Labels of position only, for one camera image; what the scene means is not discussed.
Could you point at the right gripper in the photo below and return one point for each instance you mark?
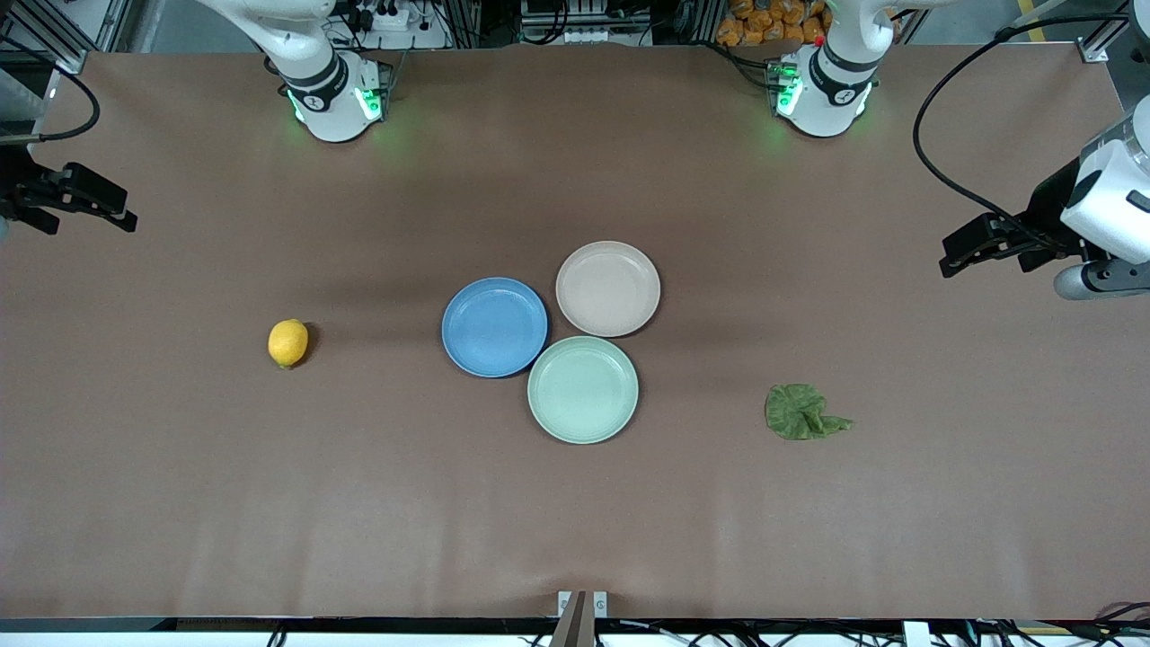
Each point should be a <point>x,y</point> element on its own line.
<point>13,184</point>

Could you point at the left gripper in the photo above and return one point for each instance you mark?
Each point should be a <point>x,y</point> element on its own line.
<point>1049,208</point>

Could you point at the yellow lemon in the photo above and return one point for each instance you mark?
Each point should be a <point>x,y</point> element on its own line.
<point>287,343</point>

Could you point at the green lettuce leaf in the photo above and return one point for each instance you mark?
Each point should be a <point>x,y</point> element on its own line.
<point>795,412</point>

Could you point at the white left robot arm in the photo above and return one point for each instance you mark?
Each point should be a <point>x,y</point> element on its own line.
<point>1114,198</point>

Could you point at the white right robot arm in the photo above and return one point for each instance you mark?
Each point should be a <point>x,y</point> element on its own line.
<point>323,85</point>

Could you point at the bag of oranges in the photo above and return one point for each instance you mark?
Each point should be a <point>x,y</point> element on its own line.
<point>764,22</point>

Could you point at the white power strip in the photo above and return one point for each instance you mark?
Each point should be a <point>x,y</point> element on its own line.
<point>382,16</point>

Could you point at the beige plate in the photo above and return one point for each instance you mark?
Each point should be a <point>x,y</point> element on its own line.
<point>608,289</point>

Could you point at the pale green plate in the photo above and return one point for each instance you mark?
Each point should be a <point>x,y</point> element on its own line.
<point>583,390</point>

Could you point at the blue plate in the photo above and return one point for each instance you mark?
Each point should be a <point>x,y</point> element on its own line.
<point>494,328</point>

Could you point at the aluminium frame profile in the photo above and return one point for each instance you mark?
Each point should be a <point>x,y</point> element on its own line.
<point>63,36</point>
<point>1103,40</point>

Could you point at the metal table edge bracket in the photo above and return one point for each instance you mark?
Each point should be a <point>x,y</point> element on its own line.
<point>582,607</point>

